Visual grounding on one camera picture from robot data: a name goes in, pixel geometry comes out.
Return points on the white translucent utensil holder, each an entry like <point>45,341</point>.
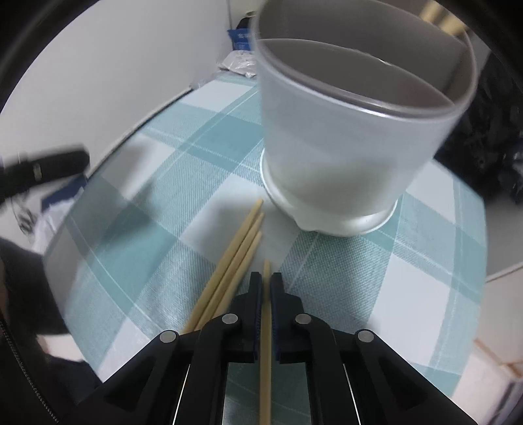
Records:
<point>347,163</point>

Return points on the large white plastic bag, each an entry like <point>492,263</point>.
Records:
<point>45,233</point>

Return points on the person's dark clothing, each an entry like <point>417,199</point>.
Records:
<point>24,286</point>

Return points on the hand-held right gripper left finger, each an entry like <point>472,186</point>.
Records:
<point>257,314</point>

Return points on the teal checked tablecloth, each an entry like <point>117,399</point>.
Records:
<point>163,204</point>

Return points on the dark blue box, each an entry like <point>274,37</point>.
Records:
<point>61,200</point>

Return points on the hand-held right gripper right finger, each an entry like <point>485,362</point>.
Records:
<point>276,314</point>

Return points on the blue cardboard box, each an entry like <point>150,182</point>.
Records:
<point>241,41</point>

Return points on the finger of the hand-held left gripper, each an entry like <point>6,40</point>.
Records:
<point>53,167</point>

